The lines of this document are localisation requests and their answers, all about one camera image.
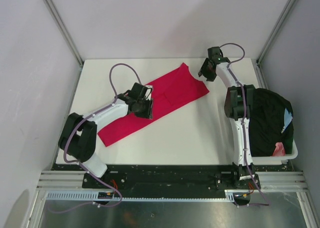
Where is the red t shirt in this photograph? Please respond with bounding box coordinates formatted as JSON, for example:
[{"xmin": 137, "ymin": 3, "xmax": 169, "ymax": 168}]
[{"xmin": 98, "ymin": 63, "xmax": 209, "ymax": 147}]

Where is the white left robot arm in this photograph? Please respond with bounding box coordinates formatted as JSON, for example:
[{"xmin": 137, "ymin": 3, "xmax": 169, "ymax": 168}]
[{"xmin": 58, "ymin": 83, "xmax": 153, "ymax": 188}]

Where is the aluminium frame rail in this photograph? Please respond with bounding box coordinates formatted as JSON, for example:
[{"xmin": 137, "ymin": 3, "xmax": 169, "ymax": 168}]
[{"xmin": 37, "ymin": 171, "xmax": 308, "ymax": 192}]

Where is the aluminium corner post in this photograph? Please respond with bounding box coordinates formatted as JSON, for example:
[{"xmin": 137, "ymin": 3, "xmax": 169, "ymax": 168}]
[
  {"xmin": 43, "ymin": 0, "xmax": 84, "ymax": 67},
  {"xmin": 256, "ymin": 0, "xmax": 299, "ymax": 65}
]

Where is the black t shirt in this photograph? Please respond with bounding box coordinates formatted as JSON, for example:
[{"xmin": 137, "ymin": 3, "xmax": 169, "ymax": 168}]
[{"xmin": 249, "ymin": 88, "xmax": 294, "ymax": 157}]

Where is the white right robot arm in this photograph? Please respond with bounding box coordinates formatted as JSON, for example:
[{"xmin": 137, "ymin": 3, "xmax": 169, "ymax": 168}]
[{"xmin": 198, "ymin": 46, "xmax": 255, "ymax": 189}]

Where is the grey slotted cable duct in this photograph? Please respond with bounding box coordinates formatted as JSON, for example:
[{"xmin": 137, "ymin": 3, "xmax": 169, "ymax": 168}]
[{"xmin": 46, "ymin": 190, "xmax": 251, "ymax": 203}]

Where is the right aluminium corner post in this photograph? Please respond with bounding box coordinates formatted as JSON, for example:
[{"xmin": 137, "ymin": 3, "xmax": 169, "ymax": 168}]
[{"xmin": 256, "ymin": 0, "xmax": 299, "ymax": 65}]

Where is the white perforated plastic basket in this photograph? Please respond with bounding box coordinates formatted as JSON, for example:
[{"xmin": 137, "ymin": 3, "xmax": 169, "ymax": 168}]
[{"xmin": 249, "ymin": 138, "xmax": 300, "ymax": 165}]

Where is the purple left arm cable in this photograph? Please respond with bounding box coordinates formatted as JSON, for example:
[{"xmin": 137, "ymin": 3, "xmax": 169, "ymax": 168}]
[{"xmin": 47, "ymin": 62, "xmax": 148, "ymax": 214}]

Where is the left aluminium corner post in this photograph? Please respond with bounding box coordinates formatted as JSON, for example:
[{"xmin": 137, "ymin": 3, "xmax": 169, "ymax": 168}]
[{"xmin": 43, "ymin": 0, "xmax": 84, "ymax": 67}]

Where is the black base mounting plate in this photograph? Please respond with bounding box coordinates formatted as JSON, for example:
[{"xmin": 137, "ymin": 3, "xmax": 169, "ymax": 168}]
[{"xmin": 82, "ymin": 164, "xmax": 260, "ymax": 191}]

